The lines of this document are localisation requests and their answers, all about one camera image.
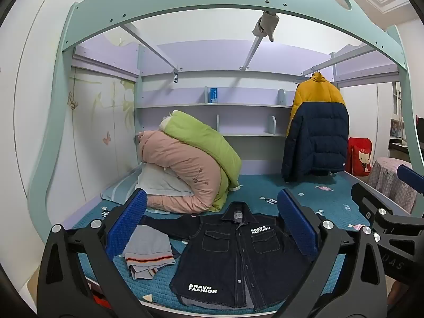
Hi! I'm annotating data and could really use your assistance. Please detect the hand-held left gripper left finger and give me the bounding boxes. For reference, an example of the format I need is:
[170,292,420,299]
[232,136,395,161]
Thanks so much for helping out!
[36,189,148,318]

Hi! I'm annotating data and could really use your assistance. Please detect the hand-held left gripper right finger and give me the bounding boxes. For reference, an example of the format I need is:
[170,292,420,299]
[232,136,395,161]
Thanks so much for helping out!
[275,189,388,318]

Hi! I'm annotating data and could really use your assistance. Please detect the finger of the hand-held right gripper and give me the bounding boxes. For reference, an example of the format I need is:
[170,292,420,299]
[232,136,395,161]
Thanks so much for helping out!
[351,182,424,244]
[396,164,424,189]

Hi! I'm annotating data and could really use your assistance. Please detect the dark denim jacket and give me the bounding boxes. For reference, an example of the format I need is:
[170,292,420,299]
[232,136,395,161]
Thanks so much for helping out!
[139,201,319,309]

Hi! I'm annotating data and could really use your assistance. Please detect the pink dotted cloth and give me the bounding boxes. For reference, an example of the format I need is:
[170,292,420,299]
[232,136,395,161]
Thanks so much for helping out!
[368,157,416,214]

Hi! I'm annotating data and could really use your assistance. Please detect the blue striped pillow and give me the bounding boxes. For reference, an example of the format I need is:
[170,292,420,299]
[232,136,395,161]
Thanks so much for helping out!
[100,172,143,206]

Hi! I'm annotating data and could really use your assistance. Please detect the grey striped garment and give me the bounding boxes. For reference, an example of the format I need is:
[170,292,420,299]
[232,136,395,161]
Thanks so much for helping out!
[122,224,181,280]

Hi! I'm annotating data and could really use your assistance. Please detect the red cartoon bag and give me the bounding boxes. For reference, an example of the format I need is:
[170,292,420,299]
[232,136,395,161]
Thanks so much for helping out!
[347,137,373,177]

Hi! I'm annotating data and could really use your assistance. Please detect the pink quilt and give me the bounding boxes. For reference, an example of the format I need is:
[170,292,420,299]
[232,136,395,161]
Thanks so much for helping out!
[137,130,222,214]

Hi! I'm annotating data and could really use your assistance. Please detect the yellow and navy puffer jacket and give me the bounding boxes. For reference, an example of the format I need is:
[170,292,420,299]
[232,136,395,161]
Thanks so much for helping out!
[281,72,350,183]

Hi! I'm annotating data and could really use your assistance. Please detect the green quilt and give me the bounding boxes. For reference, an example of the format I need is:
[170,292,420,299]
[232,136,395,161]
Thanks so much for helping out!
[160,110,242,212]

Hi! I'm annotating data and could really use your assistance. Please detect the purple shelf unit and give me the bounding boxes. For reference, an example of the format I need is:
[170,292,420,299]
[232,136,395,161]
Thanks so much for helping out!
[134,84,294,176]

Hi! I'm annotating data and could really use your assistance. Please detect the grey hanging cloth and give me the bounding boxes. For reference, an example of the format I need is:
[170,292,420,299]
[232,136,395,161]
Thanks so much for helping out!
[252,11,278,42]

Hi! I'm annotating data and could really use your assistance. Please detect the teal loft bed frame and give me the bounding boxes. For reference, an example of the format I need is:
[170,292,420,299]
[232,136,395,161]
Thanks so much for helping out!
[28,0,419,239]

